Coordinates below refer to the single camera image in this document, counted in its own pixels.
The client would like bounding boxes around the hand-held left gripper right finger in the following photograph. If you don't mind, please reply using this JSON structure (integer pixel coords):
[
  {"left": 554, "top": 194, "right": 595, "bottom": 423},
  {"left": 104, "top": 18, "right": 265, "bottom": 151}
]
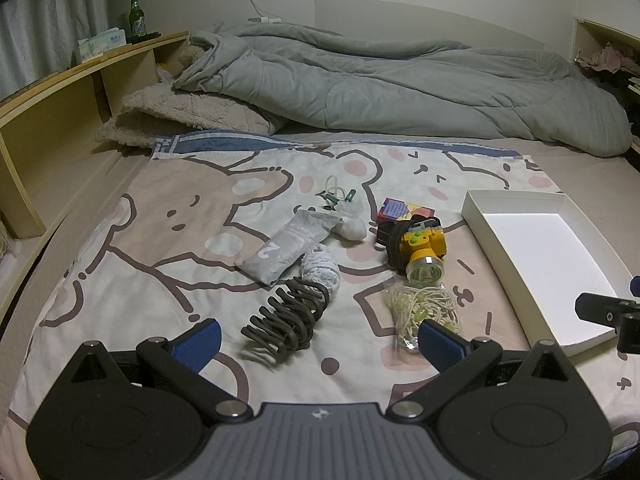
[{"left": 385, "top": 319, "right": 591, "bottom": 423}]

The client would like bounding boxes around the white headboard panel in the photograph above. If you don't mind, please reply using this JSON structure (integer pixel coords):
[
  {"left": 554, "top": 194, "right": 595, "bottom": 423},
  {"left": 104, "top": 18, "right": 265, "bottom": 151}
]
[{"left": 314, "top": 0, "right": 546, "bottom": 51}]

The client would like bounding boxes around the green glass bottle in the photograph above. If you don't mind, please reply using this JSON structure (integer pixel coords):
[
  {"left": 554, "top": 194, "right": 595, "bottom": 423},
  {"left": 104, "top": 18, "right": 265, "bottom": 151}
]
[{"left": 127, "top": 0, "right": 148, "bottom": 43}]

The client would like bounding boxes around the bag of green clips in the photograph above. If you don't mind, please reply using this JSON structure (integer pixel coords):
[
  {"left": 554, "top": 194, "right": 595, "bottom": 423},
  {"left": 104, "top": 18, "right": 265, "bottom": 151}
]
[{"left": 312, "top": 175, "right": 368, "bottom": 218}]

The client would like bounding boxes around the wooden bedside shelf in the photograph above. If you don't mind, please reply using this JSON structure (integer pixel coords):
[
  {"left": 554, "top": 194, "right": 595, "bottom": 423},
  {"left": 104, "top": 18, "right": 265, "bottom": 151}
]
[{"left": 0, "top": 30, "right": 191, "bottom": 321}]

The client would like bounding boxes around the grey duvet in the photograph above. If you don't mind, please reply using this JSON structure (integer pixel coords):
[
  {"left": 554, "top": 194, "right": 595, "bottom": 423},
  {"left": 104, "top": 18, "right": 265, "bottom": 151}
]
[{"left": 172, "top": 22, "right": 631, "bottom": 156}]

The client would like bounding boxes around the grey curtain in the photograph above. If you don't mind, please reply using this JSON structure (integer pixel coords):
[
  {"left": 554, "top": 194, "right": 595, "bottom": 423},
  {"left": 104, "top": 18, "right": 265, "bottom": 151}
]
[{"left": 0, "top": 0, "right": 111, "bottom": 101}]

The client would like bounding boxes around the dark grey coil spring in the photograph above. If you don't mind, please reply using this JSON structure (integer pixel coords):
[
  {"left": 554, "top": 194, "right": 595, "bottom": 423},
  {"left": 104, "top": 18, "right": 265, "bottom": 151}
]
[{"left": 240, "top": 280, "right": 332, "bottom": 365}]

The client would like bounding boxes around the tissue pack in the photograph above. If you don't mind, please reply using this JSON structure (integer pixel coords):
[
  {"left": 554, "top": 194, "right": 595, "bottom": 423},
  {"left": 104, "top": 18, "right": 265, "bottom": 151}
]
[{"left": 76, "top": 27, "right": 127, "bottom": 63}]

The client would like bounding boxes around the colourful patterned small box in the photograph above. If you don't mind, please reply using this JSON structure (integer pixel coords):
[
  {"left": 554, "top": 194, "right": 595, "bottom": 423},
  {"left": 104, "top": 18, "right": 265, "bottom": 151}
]
[{"left": 376, "top": 197, "right": 435, "bottom": 226}]

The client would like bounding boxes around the bag of white cords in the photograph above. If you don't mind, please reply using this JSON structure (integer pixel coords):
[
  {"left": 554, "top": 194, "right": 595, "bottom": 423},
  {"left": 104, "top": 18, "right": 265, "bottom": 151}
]
[{"left": 382, "top": 277, "right": 463, "bottom": 356}]

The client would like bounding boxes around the white fluffy ball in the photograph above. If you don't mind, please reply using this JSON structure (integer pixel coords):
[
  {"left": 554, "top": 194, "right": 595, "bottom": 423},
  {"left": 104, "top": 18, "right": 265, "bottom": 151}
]
[{"left": 332, "top": 215, "right": 368, "bottom": 243}]

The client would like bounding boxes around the pile of clothes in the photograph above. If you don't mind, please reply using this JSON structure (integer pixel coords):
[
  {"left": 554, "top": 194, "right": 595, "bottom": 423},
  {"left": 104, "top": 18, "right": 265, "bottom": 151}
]
[{"left": 575, "top": 42, "right": 640, "bottom": 81}]

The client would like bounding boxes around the cream shelf unit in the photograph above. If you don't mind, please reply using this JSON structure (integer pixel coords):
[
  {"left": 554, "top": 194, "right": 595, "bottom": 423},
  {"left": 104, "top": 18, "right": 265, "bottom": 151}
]
[{"left": 572, "top": 17, "right": 640, "bottom": 93}]

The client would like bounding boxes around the white cardboard box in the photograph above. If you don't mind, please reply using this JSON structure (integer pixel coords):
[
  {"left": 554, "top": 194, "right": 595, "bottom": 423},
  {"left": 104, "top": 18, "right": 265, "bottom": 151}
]
[{"left": 460, "top": 189, "right": 636, "bottom": 358}]

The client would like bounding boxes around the yellow headlamp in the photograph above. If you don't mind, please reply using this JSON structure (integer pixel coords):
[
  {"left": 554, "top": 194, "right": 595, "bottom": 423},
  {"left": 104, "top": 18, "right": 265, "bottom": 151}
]
[{"left": 375, "top": 212, "right": 447, "bottom": 283}]

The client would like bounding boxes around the grey white yarn ball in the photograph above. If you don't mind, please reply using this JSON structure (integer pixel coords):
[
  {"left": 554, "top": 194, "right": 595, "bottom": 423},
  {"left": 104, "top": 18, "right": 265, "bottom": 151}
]
[{"left": 300, "top": 242, "right": 342, "bottom": 293}]

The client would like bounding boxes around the grey foil pouch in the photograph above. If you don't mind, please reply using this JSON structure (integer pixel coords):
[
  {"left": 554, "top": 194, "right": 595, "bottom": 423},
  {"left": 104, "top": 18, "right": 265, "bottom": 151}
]
[{"left": 235, "top": 210, "right": 346, "bottom": 288}]

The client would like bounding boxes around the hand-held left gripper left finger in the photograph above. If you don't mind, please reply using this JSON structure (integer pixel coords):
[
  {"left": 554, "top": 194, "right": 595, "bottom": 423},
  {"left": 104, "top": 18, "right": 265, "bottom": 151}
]
[{"left": 50, "top": 319, "right": 256, "bottom": 423}]

